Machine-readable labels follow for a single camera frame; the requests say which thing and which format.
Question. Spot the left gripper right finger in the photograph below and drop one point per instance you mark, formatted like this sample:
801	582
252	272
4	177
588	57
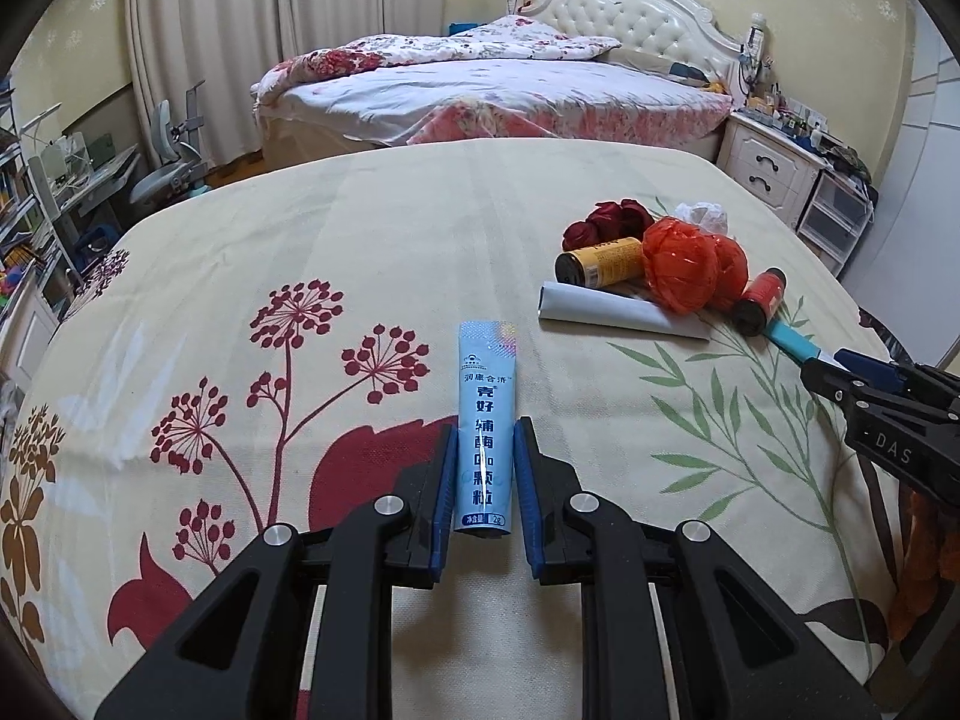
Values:
675	623

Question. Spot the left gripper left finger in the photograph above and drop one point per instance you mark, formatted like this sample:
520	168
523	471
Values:
301	619

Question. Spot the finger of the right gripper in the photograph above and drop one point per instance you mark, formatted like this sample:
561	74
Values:
840	386
881	375

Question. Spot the white blue toothpaste tube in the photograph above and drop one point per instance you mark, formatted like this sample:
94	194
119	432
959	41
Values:
794	345

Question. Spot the red bottle black cap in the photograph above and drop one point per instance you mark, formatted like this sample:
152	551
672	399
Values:
759	303

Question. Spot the red plastic bag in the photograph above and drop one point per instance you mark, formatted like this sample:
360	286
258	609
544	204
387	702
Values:
687	269

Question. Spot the white plastic bag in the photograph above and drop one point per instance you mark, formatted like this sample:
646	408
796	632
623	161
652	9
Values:
708	217

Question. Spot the light blue tube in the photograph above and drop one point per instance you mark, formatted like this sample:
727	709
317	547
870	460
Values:
485	424

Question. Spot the yellow can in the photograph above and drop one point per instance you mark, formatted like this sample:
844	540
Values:
601	265

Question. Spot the dark red satin cloth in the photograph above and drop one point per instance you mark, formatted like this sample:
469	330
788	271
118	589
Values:
608	222

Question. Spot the white paper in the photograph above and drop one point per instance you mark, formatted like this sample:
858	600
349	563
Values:
574	304

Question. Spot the black lined trash bin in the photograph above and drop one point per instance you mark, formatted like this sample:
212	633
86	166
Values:
919	676

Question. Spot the white sliding wardrobe door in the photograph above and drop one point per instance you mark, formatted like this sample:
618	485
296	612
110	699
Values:
905	272

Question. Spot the plastic drawer unit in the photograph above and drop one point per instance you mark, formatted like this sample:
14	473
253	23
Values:
837	215

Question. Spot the white nightstand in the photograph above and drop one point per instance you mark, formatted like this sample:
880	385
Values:
777	171

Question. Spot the floral beige bed cover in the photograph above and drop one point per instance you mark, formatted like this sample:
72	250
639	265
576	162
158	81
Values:
279	349

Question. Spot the white tufted bed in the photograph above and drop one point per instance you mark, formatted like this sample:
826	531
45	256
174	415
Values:
673	82

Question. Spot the cluttered desk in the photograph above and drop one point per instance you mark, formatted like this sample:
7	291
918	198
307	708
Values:
58	217

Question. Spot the floral duvet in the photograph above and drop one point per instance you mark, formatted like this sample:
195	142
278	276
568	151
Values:
511	37

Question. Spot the grey desk chair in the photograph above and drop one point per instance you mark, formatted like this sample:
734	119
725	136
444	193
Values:
182	170

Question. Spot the beige curtain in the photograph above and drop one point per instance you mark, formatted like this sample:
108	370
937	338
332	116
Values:
222	47

